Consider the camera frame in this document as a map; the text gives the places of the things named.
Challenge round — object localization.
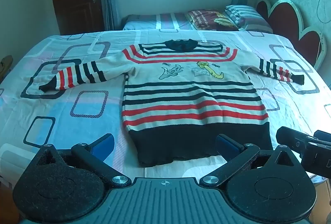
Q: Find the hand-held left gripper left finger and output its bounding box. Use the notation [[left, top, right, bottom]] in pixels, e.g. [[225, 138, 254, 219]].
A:
[[32, 133, 131, 187]]

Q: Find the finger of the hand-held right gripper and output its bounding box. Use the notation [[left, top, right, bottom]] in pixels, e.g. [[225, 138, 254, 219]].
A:
[[314, 130, 331, 145], [276, 126, 314, 156]]

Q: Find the bed with patterned sheet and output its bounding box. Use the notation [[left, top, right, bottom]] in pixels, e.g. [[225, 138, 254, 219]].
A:
[[0, 30, 331, 188]]

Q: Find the striped knit sweater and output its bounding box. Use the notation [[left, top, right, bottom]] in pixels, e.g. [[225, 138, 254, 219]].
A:
[[39, 39, 305, 166]]

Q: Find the bed with striped sheet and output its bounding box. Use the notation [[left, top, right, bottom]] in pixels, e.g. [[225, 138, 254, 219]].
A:
[[123, 13, 273, 33]]

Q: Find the dark red printed pillow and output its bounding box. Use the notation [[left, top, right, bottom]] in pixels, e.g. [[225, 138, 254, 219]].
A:
[[186, 9, 238, 31]]

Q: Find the grey striped pillow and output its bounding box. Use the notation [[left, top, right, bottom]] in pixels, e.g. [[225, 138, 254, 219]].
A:
[[224, 5, 274, 34]]

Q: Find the red scalloped headboard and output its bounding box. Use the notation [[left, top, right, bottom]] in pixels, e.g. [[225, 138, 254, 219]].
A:
[[256, 0, 327, 70]]

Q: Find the thin wall cable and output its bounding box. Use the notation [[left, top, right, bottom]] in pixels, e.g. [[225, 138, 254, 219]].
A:
[[317, 0, 331, 23]]

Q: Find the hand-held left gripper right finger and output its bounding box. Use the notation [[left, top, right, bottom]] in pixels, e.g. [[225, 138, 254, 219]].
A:
[[200, 133, 303, 187]]

